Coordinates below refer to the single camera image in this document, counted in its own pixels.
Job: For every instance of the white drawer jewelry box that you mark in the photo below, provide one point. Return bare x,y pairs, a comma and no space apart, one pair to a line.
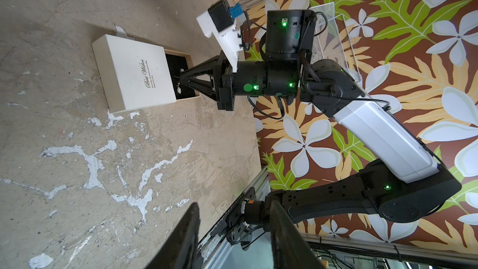
137,75

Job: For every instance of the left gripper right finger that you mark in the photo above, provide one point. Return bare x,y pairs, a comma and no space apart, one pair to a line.
290,250

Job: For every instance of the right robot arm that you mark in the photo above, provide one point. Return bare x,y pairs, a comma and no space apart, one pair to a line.
405,182

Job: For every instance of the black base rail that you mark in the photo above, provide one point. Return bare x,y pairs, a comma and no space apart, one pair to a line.
215,246

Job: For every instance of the small earring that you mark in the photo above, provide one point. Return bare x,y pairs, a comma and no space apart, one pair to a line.
178,86

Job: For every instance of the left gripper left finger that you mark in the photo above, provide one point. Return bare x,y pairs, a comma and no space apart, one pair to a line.
180,249

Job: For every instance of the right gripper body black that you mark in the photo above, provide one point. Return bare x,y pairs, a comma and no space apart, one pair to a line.
256,79

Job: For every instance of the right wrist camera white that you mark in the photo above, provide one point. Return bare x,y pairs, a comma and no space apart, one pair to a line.
220,21

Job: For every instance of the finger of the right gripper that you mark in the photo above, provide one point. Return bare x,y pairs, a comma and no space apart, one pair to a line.
203,87
211,67

